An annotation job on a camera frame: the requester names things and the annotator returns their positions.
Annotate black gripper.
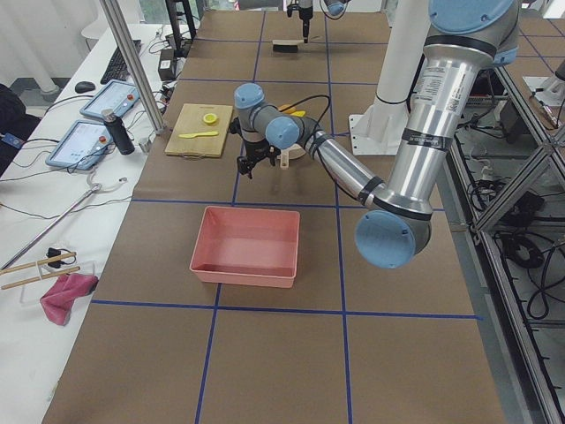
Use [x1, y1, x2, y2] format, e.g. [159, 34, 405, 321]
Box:
[286, 0, 313, 43]
[237, 132, 279, 179]

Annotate beige hand brush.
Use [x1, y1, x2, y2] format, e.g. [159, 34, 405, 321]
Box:
[272, 39, 307, 54]

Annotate yellow toy corn cob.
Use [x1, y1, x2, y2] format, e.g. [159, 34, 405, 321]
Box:
[278, 104, 306, 117]

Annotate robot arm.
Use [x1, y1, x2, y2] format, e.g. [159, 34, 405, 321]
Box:
[283, 0, 349, 43]
[233, 1, 520, 269]

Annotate pink plastic bin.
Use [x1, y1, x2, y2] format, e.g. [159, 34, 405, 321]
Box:
[190, 206, 300, 289]

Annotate yellow plastic knife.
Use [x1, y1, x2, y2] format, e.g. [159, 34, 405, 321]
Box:
[178, 131, 219, 140]

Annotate bamboo cutting board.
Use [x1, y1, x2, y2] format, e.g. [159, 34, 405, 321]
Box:
[164, 103, 233, 158]

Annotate yellow lemon slice toy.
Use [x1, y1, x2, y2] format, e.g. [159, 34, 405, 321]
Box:
[202, 113, 218, 125]

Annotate black water bottle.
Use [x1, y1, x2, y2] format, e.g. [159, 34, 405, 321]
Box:
[102, 109, 135, 155]

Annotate black power adapter box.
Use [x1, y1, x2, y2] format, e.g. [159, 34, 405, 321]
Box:
[158, 49, 177, 81]

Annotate far blue tablet pendant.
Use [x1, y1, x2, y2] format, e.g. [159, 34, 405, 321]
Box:
[79, 79, 139, 120]

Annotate blue tablet pendant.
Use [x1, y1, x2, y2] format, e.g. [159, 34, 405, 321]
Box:
[79, 79, 139, 120]
[45, 120, 114, 172]

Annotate metal rod with hook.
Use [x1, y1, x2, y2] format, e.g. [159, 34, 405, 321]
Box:
[1, 174, 128, 271]

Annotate black keyboard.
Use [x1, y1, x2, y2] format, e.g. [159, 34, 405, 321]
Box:
[100, 48, 130, 85]

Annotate near blue tablet pendant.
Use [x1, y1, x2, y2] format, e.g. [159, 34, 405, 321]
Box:
[45, 120, 114, 172]

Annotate black computer mouse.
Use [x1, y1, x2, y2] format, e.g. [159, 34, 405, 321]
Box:
[74, 81, 96, 95]

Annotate pink cloth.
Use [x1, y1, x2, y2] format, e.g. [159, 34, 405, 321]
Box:
[40, 273, 99, 326]

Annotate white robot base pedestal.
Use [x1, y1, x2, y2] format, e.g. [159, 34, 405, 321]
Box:
[350, 0, 430, 155]

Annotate aluminium frame post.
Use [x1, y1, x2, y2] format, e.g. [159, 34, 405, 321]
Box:
[100, 0, 166, 135]

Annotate wooden sticks frame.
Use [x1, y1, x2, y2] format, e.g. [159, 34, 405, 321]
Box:
[1, 252, 81, 291]

